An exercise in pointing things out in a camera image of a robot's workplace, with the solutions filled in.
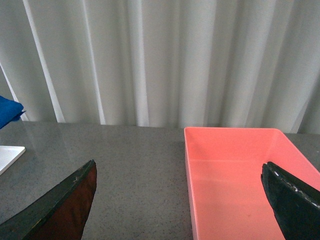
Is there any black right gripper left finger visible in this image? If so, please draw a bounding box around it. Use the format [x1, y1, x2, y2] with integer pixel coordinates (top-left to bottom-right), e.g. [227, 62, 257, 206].
[0, 160, 97, 240]

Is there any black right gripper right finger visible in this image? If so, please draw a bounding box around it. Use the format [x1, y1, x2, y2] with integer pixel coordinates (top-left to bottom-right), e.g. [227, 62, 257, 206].
[260, 161, 320, 240]

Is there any blue microfiber cloth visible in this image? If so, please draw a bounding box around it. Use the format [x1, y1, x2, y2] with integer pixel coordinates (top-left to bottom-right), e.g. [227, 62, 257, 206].
[0, 96, 25, 129]

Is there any pink plastic bin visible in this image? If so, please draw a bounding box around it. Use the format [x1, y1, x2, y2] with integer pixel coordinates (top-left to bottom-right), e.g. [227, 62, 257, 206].
[184, 127, 320, 240]

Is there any white towel rack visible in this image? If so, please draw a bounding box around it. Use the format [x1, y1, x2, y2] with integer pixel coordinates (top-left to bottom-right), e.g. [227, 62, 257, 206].
[0, 145, 26, 175]

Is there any white curtain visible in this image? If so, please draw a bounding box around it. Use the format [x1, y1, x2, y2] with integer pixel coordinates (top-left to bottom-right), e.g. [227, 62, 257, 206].
[0, 0, 320, 134]

